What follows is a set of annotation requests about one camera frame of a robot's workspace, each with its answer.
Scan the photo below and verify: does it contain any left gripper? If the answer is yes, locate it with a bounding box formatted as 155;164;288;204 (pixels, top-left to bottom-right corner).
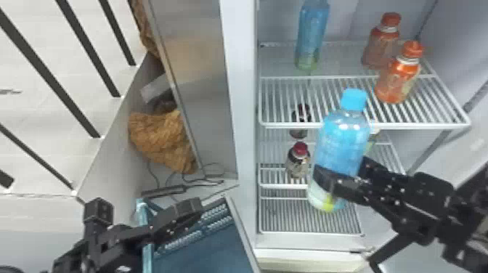
52;197;206;273

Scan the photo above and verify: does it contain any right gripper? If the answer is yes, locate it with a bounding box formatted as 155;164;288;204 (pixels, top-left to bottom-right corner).
312;155;458;247

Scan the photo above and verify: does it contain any blue bottle with blue cap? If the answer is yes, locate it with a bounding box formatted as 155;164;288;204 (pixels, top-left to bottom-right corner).
306;88;372;213

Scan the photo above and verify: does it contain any blue basket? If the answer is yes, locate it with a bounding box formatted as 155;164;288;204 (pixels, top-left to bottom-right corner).
134;196;254;273

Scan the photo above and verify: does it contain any dark bottle with red cap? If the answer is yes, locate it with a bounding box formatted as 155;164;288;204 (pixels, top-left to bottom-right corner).
284;141;312;180

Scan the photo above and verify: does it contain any brown woven bag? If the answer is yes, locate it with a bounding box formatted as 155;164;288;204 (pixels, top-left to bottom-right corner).
127;109;200;176

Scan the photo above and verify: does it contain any orange bottle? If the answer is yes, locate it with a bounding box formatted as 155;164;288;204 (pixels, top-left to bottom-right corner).
373;40;424;105

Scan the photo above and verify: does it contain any white fridge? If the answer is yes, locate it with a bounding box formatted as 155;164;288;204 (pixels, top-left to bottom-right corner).
147;0;488;273

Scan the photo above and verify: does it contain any tall blue bottle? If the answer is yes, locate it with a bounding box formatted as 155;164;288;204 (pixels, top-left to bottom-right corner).
294;0;331;72

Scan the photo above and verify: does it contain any black cable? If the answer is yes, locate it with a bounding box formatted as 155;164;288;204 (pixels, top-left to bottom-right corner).
145;160;227;192

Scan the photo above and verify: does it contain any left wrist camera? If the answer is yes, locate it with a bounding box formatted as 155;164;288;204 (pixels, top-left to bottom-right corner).
82;197;115;230

